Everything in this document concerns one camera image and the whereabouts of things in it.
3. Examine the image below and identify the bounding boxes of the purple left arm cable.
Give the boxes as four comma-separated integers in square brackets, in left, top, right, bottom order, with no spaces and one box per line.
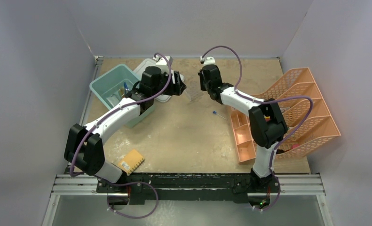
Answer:
[69,53,173,219]

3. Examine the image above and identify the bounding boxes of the orange mesh file rack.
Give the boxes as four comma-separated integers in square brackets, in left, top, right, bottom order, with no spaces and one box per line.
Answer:
[229,67,341,164]

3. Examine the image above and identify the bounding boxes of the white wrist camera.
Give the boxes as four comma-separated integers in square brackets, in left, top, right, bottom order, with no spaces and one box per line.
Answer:
[153,55,173,74]
[199,56,216,66]

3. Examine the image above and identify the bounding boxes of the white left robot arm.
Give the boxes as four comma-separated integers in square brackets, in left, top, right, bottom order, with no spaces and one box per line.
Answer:
[64,66,187,193]

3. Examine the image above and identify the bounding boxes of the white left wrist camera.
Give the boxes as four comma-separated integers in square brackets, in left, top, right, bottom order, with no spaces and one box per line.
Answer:
[153,55,173,74]

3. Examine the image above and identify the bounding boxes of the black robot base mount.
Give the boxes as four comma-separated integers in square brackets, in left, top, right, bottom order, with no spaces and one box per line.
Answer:
[96,172,280,208]

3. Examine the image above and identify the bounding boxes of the aluminium front frame rail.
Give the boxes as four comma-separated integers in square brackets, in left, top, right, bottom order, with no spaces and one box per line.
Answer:
[43,173,333,226]

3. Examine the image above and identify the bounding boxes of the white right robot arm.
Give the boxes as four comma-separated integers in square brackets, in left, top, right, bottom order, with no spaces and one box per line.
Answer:
[198,64,288,192]

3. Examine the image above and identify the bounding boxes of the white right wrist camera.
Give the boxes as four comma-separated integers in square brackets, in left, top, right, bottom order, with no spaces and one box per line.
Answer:
[199,56,216,66]

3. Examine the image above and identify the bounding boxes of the clear plastic tube rack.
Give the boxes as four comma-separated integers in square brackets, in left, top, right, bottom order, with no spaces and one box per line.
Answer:
[185,83,204,102]

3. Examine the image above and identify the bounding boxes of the blue safety glasses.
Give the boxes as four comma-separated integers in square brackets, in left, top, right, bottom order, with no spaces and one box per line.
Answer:
[123,82,129,94]

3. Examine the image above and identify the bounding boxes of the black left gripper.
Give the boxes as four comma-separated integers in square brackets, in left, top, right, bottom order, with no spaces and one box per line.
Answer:
[152,71,185,98]

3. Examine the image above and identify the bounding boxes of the aluminium table edge rail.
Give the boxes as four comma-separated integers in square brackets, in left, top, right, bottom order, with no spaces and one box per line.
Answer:
[79,56,105,125]

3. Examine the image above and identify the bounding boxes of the white plastic bin lid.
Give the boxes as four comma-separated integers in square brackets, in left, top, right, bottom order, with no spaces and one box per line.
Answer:
[134,58,171,103]

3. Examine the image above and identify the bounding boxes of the teal plastic bin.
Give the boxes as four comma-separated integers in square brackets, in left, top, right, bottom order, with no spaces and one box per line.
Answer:
[89,64,139,121]

